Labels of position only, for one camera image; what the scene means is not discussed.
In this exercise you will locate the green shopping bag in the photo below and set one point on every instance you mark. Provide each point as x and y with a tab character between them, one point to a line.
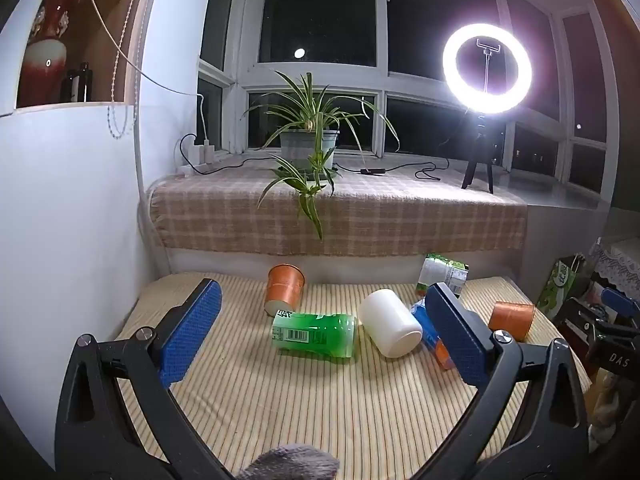
562	287

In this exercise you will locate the checked beige cloth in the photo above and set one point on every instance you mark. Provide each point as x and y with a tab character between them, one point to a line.
400	215

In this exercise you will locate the black tripod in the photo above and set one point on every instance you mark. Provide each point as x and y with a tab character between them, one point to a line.
482	155

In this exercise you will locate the white lace cloth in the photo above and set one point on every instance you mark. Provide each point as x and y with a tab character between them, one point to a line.
620	262

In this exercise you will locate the blue snack packet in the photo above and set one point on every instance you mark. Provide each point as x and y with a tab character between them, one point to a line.
429	336

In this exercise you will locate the grey plant pot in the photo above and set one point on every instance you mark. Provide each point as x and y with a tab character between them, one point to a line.
300	145

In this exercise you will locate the orange cup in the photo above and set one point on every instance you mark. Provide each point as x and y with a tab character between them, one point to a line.
512	319
285	287

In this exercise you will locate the green and white carton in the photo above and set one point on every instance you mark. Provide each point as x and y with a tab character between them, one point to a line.
442	272

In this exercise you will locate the white power strip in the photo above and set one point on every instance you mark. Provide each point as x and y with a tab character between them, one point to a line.
197	166

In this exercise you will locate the red and white vase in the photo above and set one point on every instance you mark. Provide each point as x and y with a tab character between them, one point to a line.
45	60

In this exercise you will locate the grey fuzzy cloth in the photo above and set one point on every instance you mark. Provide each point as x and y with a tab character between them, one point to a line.
290	465

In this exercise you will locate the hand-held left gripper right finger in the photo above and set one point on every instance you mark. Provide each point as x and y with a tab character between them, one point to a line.
456	332

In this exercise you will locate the white cup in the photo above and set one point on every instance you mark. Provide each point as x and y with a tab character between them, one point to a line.
390	322

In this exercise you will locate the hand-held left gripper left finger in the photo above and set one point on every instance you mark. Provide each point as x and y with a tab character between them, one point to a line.
192	332

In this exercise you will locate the striped beige mat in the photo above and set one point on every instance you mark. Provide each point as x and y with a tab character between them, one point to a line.
300	400

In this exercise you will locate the white framed window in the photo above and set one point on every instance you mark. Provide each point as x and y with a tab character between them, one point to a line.
380	85

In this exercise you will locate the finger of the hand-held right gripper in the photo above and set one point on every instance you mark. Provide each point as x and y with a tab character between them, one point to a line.
620	301

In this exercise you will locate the dark glass bottle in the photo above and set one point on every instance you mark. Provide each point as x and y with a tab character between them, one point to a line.
85	82
70	87

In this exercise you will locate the white charger plug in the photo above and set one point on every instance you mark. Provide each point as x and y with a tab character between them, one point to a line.
207	149
194	152

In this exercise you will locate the spider plant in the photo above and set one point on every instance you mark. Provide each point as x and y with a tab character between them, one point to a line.
310	120

